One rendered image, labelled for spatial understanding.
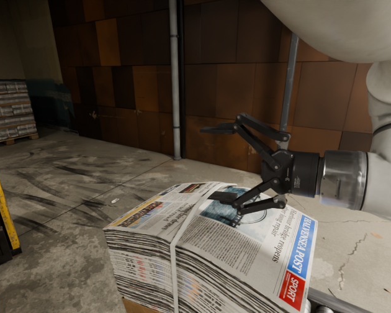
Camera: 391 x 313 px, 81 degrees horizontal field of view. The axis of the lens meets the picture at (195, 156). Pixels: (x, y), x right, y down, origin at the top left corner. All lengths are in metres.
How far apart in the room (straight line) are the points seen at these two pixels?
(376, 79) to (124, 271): 0.59
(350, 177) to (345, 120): 2.96
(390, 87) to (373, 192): 0.14
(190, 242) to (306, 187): 0.21
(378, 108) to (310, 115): 2.90
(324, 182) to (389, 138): 0.10
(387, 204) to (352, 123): 2.97
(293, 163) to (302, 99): 2.94
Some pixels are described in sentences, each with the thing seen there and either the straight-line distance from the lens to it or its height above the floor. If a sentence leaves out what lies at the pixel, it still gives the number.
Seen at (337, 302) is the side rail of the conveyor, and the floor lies 0.80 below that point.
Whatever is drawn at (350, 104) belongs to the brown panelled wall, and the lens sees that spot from 3.31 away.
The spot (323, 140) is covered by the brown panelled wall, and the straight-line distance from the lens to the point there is 3.38.
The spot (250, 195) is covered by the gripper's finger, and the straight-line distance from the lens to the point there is 0.45.
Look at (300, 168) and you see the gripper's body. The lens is 0.39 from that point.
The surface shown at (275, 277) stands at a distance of 0.43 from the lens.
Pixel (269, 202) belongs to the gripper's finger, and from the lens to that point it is 0.45.
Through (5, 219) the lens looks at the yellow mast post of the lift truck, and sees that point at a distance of 2.40.
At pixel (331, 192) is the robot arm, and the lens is 0.39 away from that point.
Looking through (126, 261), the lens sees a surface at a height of 1.08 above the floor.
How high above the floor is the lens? 1.47
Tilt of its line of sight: 20 degrees down
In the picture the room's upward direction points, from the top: straight up
